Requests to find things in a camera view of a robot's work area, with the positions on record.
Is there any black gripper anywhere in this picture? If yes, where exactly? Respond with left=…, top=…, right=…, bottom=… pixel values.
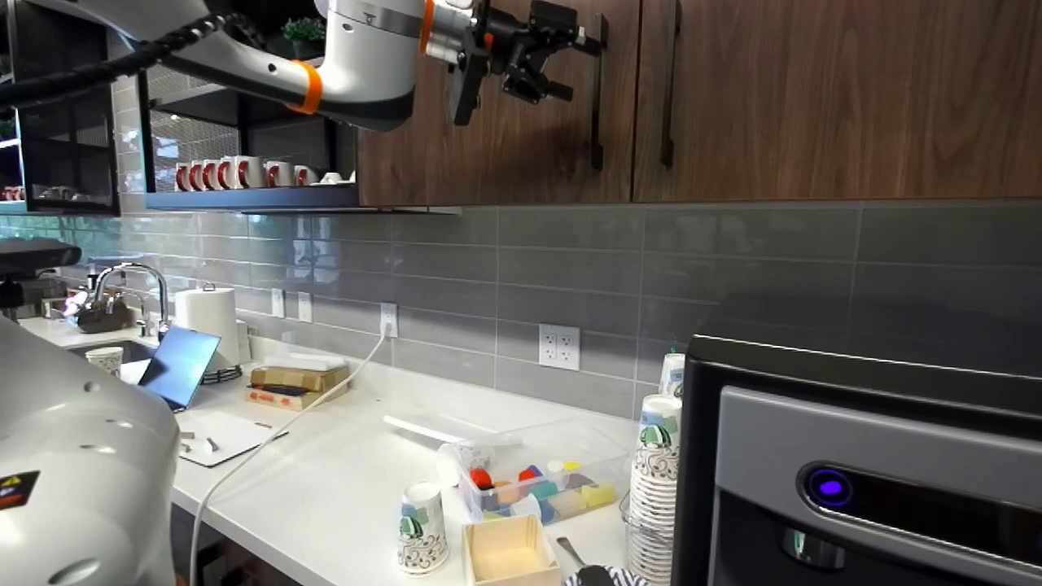
left=450, top=0, right=610, bottom=130

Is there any wide dark wood cabinet door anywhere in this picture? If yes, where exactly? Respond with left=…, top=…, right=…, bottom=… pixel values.
left=631, top=0, right=1042, bottom=207

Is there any black open shelving unit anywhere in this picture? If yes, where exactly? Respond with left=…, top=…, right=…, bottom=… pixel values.
left=0, top=72, right=125, bottom=219

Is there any printed cup behind stack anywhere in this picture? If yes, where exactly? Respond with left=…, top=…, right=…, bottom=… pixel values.
left=659, top=347, right=691, bottom=399

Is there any plastic water bottle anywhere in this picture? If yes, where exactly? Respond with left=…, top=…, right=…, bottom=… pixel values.
left=624, top=391, right=686, bottom=544

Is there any clear plastic toy container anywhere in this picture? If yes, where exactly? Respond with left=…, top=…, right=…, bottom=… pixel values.
left=435, top=425, right=634, bottom=526

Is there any yellow triangle block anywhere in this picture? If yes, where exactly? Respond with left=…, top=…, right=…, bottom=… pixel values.
left=572, top=480, right=622, bottom=513

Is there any white paper towel roll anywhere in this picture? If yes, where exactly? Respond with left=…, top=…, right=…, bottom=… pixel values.
left=168, top=279, right=252, bottom=373

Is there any chrome kitchen faucet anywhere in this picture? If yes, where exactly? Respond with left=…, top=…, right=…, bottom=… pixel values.
left=87, top=256, right=174, bottom=340

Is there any printed paper cup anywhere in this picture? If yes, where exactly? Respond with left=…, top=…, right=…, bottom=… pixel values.
left=395, top=479, right=452, bottom=577

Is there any square wooden box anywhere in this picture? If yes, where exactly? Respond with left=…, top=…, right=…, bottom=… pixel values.
left=464, top=511, right=565, bottom=586

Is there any blue screen laptop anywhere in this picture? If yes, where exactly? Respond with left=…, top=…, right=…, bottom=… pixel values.
left=113, top=326, right=226, bottom=413

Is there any white paper sheet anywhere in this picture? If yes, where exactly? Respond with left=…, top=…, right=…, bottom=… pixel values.
left=174, top=408, right=292, bottom=473

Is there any black coffee machine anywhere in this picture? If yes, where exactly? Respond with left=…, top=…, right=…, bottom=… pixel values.
left=0, top=238, right=85, bottom=326

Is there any wide white wall outlet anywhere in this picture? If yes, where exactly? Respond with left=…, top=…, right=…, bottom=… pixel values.
left=539, top=320, right=582, bottom=373

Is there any blue open wall shelf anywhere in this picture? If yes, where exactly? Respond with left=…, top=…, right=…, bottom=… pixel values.
left=138, top=60, right=362, bottom=215

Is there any black cable bundle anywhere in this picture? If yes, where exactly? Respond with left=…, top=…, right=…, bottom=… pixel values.
left=0, top=8, right=226, bottom=111

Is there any white power cable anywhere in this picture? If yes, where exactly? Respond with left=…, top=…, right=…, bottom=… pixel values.
left=187, top=320, right=396, bottom=586

